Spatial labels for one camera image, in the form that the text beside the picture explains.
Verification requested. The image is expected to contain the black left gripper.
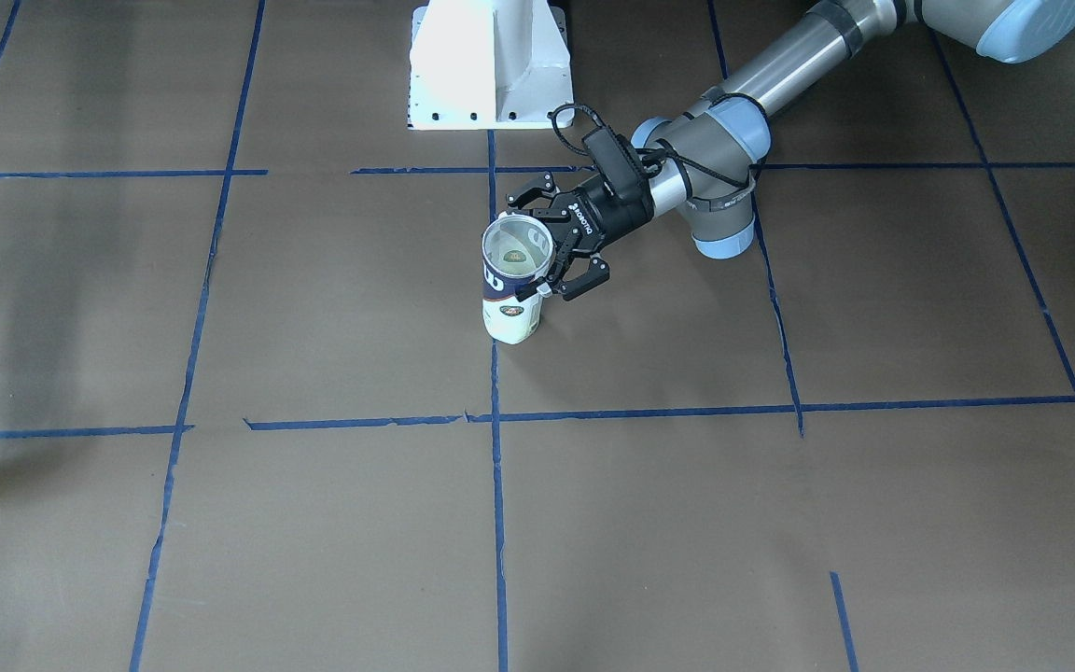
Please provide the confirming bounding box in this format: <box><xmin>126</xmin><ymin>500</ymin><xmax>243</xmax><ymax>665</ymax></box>
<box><xmin>505</xmin><ymin>172</ymin><xmax>654</xmax><ymax>301</ymax></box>

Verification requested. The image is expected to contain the clear tennis ball can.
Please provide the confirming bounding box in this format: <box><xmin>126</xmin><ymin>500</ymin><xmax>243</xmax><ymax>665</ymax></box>
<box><xmin>482</xmin><ymin>213</ymin><xmax>554</xmax><ymax>344</ymax></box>

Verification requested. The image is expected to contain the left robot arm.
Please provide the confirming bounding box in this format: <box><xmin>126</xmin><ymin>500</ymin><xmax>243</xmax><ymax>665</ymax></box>
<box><xmin>482</xmin><ymin>1</ymin><xmax>1075</xmax><ymax>301</ymax></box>

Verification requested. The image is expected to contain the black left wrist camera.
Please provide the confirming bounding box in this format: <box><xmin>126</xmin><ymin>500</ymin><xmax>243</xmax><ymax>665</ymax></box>
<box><xmin>581</xmin><ymin>126</ymin><xmax>649</xmax><ymax>204</ymax></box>

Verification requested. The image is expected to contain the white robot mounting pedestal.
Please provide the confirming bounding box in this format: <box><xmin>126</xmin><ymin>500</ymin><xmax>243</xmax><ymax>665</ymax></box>
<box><xmin>407</xmin><ymin>1</ymin><xmax>573</xmax><ymax>131</ymax></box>

